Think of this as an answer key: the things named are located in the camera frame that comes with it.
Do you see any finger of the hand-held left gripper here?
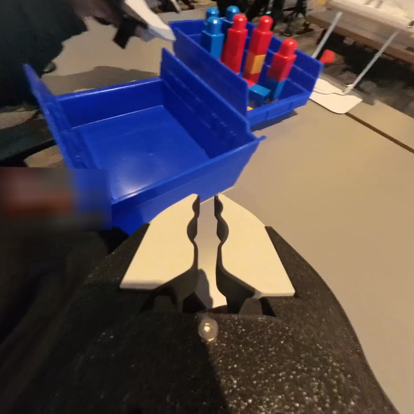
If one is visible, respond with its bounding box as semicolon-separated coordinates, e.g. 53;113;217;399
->
124;0;177;42

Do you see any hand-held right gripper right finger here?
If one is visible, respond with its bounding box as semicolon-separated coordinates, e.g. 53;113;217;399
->
214;193;296;299

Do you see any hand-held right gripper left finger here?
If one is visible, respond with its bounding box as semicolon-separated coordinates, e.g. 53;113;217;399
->
120;193;200;290

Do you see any group of mega block towers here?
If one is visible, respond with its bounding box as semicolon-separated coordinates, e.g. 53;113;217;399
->
201;6;298;110

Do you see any large blue plastic bin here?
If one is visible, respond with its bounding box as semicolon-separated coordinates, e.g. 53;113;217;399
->
168;19;325;129

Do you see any person's left forearm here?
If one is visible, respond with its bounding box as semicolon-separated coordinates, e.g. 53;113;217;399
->
0;0;89;109

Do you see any white desk mat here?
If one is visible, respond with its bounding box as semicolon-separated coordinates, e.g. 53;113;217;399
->
310;78;363;114

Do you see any white clipboard stand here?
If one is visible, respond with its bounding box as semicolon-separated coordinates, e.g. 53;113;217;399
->
318;11;409;96

